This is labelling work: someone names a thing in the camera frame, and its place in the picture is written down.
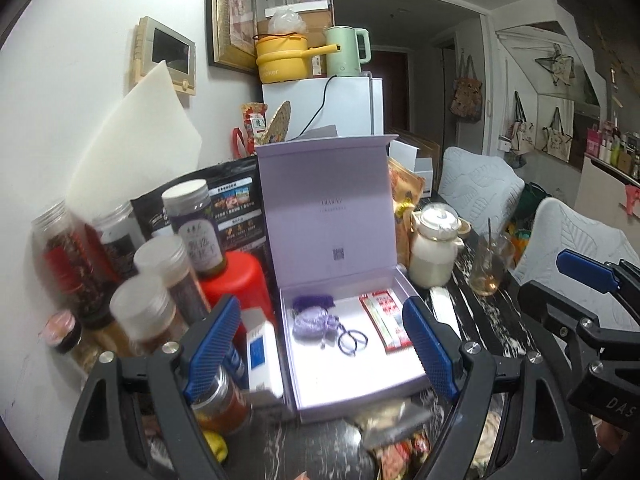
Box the beige printed tote bag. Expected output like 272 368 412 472
507 91 537 156
535 106 575 163
535 45 576 89

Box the glass cup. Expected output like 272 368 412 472
468 232 516 297

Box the row of cosmetic bottles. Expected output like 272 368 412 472
585 120 640 182

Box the red snack packet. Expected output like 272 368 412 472
375 435 434 480

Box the orange snack bag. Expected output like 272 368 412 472
387 156 427 242

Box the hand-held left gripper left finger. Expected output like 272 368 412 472
59 295 243 480

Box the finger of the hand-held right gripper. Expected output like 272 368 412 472
556 249 640 307
517 280 640 358

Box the woven fan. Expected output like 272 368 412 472
260 101 292 146

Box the person's right hand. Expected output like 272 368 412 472
597 422 638 463

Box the red snack bag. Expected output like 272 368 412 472
241 102 269 149

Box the lavender gift box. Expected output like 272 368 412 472
256 134 433 425

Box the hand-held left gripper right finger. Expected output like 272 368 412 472
401 296 598 480

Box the jar with black contents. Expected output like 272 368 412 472
91 203 147 281

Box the white leaf-pattern chair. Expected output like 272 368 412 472
437 146 526 237
512 197 640 311

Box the gold framed picture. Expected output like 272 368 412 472
207 0 259 74

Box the green electric kettle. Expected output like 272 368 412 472
324 26 373 79

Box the red white packet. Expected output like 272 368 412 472
359 290 416 354

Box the beige wall intercom panel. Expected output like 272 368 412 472
132 16 197 97

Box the white tissue packet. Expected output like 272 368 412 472
429 286 463 342

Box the flat cardboard box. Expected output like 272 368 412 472
390 127 442 182

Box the white blue medicine box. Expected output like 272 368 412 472
240 307 287 407

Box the yellow lemon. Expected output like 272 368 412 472
202 427 229 463

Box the black power cable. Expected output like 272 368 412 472
287 75 339 141

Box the small white box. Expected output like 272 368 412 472
389 139 434 199

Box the brown patterned tote bag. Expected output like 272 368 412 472
450 55 484 122

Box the jar with brown contents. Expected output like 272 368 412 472
109 277 190 357

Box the jar with red label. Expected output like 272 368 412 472
31 200 115 322

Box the brown cardboard box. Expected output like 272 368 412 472
257 4 334 47

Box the small pink lid tin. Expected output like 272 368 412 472
42 310 83 354

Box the black snack bag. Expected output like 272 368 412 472
131 156 271 262

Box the tall jar with black label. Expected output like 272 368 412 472
161 180 226 279

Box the jar with dark contents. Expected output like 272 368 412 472
133 236 211 327

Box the yellow electric pot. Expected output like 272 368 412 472
254 32 344 85

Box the red plastic container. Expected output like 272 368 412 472
200 251 277 332

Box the white mini fridge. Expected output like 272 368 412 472
261 76 385 144

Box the clear plastic bag on pot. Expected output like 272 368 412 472
267 8 307 37

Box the dark green bag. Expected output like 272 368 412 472
515 182 552 222

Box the white foam sheet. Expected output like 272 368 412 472
65 60 203 222

